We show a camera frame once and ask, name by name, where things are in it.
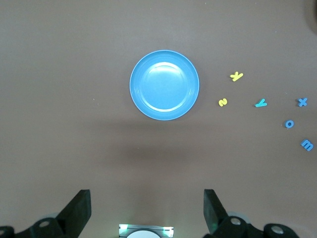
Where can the yellow foam letter s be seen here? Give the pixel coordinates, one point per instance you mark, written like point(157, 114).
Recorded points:
point(223, 102)

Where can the blue foam letter o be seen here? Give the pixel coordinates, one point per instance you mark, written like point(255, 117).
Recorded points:
point(286, 124)

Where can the blue foam letter x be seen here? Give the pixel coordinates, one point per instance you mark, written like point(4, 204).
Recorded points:
point(302, 101)

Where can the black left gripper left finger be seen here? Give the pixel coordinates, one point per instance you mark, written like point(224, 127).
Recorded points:
point(74, 215)

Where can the teal foam letter y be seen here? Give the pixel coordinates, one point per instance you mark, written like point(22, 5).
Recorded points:
point(260, 103)

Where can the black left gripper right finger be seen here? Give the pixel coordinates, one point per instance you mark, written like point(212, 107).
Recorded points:
point(215, 213)

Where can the blue foam letter m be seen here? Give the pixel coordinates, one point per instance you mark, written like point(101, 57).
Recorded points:
point(307, 145)

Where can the blue round plate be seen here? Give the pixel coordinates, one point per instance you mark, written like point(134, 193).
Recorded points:
point(164, 85)

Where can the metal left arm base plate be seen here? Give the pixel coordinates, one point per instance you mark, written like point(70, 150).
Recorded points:
point(148, 226)

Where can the yellow foam letter k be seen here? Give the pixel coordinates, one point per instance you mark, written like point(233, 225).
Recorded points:
point(236, 76)

